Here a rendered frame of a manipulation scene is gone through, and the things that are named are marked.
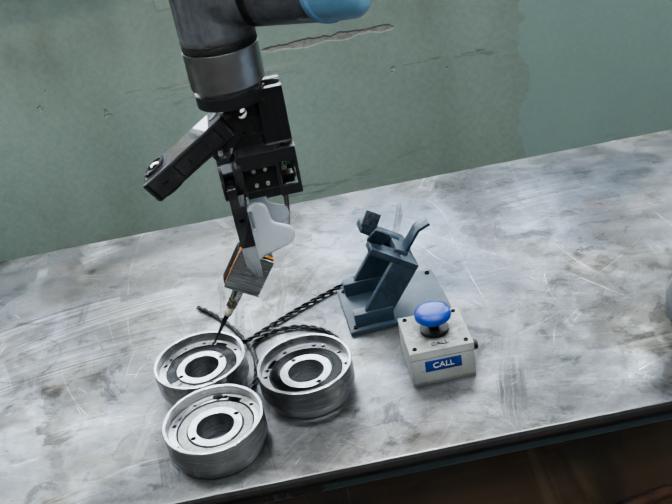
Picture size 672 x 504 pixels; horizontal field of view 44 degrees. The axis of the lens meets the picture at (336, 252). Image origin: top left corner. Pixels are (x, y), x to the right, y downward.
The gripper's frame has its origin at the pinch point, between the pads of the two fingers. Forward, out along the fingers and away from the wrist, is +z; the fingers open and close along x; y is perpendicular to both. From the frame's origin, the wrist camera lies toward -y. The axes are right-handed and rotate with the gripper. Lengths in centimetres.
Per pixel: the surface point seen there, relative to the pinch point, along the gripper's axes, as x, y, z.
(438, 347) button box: -11.9, 17.6, 8.8
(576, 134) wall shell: 148, 104, 65
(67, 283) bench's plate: 28.9, -28.1, 13.2
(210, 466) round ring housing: -19.1, -7.9, 10.8
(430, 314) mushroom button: -9.7, 17.6, 5.9
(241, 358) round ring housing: -5.1, -3.4, 9.1
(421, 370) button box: -12.0, 15.4, 11.1
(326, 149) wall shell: 152, 25, 53
